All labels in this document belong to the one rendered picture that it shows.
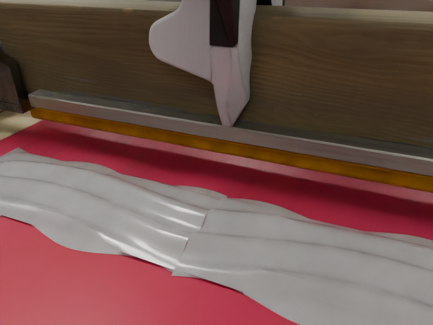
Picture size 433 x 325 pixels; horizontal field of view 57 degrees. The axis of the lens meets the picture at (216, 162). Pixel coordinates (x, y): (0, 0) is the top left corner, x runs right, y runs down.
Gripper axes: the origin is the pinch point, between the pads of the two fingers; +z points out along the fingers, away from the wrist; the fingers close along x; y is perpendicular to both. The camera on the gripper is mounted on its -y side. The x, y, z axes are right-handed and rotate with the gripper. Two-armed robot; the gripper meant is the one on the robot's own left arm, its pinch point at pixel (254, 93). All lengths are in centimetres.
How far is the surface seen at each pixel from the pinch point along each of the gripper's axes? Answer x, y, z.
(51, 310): 15.4, 4.0, 5.2
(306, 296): 10.7, -6.2, 4.9
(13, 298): 15.5, 6.1, 5.2
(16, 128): 1.6, 21.2, 5.2
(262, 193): 3.2, -1.8, 5.3
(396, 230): 4.0, -9.7, 5.3
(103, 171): 5.0, 9.2, 5.1
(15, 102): 2.8, 18.8, 2.0
